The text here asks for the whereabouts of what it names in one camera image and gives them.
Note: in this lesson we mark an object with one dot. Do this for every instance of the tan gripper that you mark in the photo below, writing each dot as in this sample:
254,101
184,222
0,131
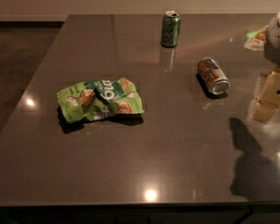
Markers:
278,42

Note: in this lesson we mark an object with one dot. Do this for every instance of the orange soda can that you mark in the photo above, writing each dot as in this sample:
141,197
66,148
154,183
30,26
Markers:
213,77

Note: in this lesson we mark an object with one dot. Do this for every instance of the green soda can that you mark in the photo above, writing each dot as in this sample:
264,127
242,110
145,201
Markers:
170,28

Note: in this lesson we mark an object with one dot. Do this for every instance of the crumpled green snack bag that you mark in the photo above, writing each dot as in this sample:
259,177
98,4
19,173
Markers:
101,99

